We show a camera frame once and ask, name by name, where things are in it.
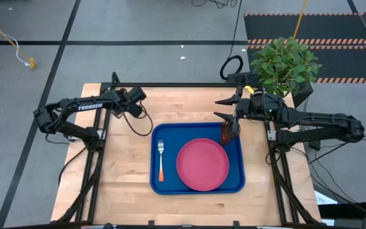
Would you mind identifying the thin white floor cable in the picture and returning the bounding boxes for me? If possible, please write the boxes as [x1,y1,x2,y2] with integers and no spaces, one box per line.
[0,0,31,67]

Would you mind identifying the black hazard-striped floor mat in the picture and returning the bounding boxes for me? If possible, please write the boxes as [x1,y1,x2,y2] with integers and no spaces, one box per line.
[243,11,366,85]

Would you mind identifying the white paper sheet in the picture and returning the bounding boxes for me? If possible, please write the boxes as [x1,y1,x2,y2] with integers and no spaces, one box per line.
[314,190,339,206]

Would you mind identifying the pink round plate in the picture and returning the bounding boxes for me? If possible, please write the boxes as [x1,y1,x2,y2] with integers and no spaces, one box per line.
[176,137,230,192]

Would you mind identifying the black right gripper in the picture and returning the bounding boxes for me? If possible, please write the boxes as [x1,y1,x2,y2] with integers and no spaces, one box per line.
[213,85,269,135]

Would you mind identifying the black aluminium table frame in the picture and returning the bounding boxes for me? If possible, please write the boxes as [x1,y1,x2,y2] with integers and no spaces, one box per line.
[54,71,322,229]

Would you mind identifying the black cable bundle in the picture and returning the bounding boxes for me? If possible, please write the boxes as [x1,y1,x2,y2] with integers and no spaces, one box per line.
[191,0,238,10]

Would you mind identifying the yellow floor cable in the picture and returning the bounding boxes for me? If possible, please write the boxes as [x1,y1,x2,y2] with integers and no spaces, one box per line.
[293,0,308,39]

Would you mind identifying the amber transparent cup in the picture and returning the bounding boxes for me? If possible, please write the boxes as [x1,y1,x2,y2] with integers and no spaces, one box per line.
[219,120,241,146]

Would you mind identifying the vented black box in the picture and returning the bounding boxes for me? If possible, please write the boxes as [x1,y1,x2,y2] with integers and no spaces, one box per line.
[226,72,262,85]

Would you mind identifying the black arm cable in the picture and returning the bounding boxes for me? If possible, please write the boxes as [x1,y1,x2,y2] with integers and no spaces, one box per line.
[58,146,88,187]

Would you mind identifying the yellow cable with plug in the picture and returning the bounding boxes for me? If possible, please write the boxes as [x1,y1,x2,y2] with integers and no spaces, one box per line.
[0,11,36,70]

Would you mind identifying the orange-handled metal fork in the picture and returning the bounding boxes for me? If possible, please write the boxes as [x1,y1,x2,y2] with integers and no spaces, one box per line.
[157,139,165,183]

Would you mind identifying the green leafy plant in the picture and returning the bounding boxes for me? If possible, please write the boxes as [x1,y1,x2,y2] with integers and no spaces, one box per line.
[250,36,323,99]

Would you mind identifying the blue plastic tray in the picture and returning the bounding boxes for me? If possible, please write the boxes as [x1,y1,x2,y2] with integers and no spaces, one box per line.
[150,122,246,195]

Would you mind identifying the plain black box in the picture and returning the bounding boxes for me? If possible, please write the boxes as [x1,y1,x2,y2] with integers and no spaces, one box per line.
[292,83,315,109]

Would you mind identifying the black coiled cable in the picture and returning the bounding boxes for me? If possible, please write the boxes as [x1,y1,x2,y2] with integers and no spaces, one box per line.
[219,0,245,81]

